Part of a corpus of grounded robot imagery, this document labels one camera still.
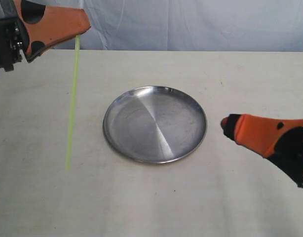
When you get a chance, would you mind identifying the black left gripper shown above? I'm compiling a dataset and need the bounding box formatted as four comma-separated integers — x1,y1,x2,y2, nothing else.
0,0,90,72

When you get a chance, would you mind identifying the thin yellow-green glow stick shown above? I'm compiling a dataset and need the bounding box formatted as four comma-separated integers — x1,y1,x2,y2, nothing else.
65,35,80,171

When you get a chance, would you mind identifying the round stainless steel plate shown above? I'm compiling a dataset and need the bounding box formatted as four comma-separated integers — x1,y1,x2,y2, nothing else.
102,85,208,164

